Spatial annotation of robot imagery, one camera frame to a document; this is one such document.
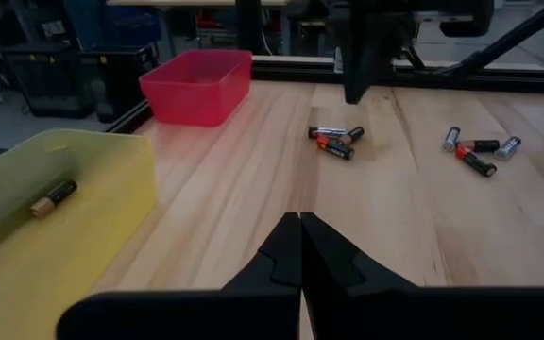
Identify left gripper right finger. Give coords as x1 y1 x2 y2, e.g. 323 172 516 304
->
300 211 418 290

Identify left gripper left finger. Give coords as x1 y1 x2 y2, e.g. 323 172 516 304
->
222 211 302 290

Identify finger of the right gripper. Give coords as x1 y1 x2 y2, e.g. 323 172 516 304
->
346 18 372 104
368 18 399 95

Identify black copper Duracell battery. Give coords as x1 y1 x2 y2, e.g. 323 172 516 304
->
29 178 78 219
340 126 366 146
455 138 501 153

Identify batteries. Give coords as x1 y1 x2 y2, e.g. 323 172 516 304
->
315 135 355 162

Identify red black AA battery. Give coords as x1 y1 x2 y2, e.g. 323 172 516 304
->
454 144 498 179

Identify red plastic bin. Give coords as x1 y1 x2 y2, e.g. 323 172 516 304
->
138 48 253 128

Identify black storage case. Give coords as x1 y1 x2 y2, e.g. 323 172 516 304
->
81 44 160 125
0 46 96 119

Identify yellow plastic bin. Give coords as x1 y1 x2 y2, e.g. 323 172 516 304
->
0 127 159 340

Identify black diagonal frame strut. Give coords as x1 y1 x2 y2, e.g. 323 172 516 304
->
434 0 544 79

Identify black table frame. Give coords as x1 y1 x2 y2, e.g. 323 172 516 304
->
105 54 544 136

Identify black vertical post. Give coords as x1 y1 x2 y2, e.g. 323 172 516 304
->
234 0 267 57

